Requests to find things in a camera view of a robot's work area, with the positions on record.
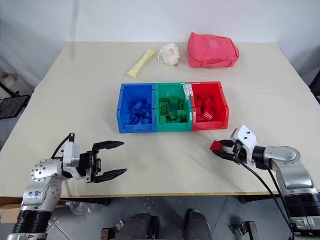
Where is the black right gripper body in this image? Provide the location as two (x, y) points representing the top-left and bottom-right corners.
(232, 140), (248, 165)

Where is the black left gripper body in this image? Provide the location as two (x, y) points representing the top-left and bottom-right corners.
(79, 150), (103, 183)

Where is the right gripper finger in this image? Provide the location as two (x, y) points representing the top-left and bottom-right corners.
(219, 139), (236, 149)
(212, 150), (237, 162)

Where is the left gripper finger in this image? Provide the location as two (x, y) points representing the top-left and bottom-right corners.
(90, 168), (129, 184)
(92, 140), (125, 154)

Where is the red toy brick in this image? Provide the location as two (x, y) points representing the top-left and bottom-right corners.
(209, 140), (224, 153)

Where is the blue plastic bin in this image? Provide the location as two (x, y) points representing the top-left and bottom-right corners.
(116, 83), (157, 134)

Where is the clear plastic bag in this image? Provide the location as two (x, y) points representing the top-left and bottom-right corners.
(65, 199), (95, 216)

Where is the red plastic bin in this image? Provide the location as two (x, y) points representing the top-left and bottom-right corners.
(188, 80), (230, 132)

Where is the green plastic bin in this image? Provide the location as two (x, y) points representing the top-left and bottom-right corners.
(154, 82), (194, 133)

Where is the dark rounded shape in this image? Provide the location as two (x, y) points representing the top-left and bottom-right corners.
(113, 212), (161, 240)
(184, 208), (216, 240)

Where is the long green toy brick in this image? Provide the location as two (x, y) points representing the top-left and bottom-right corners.
(159, 102), (171, 117)

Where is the pale yellow tube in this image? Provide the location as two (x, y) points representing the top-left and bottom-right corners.
(125, 47), (157, 79)

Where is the pink fabric bag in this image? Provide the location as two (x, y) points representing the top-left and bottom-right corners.
(187, 31), (241, 69)

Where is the dark chair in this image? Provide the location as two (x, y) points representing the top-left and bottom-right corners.
(308, 66), (320, 104)

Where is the white crumpled mesh sponge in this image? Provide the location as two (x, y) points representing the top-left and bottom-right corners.
(156, 42), (182, 67)

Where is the beige cushion on stand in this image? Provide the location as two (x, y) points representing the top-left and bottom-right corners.
(0, 71), (20, 97)

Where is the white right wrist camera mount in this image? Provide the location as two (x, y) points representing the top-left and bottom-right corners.
(233, 124), (259, 169)

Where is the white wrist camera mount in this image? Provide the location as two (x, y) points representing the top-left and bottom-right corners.
(233, 124), (259, 169)
(61, 140), (83, 180)

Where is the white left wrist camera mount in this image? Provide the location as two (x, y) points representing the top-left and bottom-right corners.
(61, 140), (83, 180)

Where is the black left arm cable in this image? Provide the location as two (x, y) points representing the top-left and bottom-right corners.
(50, 132), (76, 160)

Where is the black wire rack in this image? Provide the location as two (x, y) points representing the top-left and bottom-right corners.
(0, 94), (31, 121)

